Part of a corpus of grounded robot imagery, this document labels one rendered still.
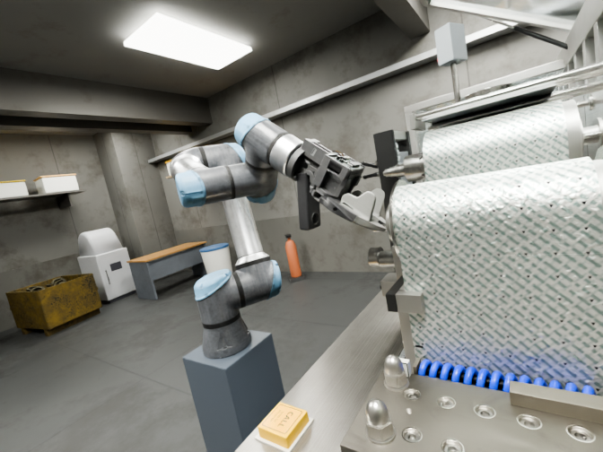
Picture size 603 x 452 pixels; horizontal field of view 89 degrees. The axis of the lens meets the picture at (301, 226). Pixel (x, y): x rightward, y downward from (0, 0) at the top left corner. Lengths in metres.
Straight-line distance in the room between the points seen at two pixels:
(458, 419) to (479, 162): 0.45
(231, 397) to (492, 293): 0.73
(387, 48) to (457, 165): 3.53
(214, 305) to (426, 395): 0.63
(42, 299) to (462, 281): 5.25
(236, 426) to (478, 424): 0.71
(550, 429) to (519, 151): 0.44
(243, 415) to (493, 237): 0.81
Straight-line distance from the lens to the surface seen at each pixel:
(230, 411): 1.03
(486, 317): 0.53
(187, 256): 5.87
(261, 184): 0.69
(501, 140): 0.71
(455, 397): 0.52
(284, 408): 0.71
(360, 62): 4.27
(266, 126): 0.64
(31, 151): 7.19
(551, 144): 0.71
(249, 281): 0.97
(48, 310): 5.47
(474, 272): 0.50
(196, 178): 0.67
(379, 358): 0.84
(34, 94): 4.63
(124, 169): 6.86
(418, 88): 3.98
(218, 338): 0.99
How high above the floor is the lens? 1.35
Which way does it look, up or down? 7 degrees down
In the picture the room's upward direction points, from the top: 11 degrees counter-clockwise
